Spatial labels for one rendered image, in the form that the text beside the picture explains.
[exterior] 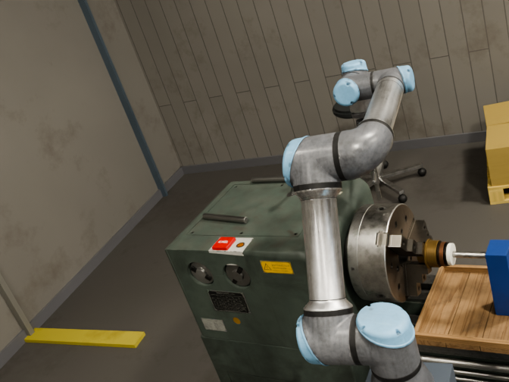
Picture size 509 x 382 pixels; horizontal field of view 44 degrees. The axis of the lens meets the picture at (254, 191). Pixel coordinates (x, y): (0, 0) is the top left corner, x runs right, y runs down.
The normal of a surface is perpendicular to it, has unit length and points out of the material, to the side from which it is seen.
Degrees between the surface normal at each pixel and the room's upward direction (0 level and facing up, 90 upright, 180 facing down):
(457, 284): 0
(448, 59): 90
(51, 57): 90
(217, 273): 90
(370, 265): 69
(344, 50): 90
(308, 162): 60
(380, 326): 7
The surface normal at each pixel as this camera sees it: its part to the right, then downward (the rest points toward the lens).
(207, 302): -0.46, 0.51
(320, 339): -0.44, -0.04
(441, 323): -0.30, -0.86
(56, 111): 0.88, -0.07
